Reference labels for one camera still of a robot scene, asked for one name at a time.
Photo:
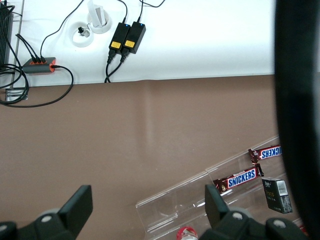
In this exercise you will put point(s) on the grey metal rail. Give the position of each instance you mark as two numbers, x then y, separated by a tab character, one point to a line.
20	15

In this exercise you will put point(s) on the grey and orange USB hub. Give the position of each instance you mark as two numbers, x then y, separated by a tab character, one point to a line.
37	67

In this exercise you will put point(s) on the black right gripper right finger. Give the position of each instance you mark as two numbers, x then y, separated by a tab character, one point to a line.
215	207

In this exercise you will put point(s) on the silver metal bracket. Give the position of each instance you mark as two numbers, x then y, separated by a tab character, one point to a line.
16	94

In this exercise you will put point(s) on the small black box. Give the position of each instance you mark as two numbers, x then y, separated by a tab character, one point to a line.
276	195

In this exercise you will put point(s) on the white paper strip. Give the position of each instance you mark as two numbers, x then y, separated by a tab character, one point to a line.
96	15

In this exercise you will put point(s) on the red can with white lid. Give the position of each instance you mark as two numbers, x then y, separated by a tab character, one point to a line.
187	233

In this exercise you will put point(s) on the black power adapter yellow label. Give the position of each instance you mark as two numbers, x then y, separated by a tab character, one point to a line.
133	37
119	37

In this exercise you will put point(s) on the Snickers chocolate bar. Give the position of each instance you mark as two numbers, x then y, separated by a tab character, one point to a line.
240	178
268	153

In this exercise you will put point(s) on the small black clip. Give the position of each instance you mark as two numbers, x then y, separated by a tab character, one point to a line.
81	30

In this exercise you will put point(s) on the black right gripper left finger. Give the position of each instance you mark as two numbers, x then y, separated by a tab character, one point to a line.
75	207

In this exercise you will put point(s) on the clear acrylic stepped stand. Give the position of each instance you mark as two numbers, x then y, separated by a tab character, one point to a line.
175	200

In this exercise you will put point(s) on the brown table cover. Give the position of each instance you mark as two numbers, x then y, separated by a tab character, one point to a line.
125	137

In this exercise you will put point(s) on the black ribbed device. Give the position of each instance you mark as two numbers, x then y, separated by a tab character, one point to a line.
5	30

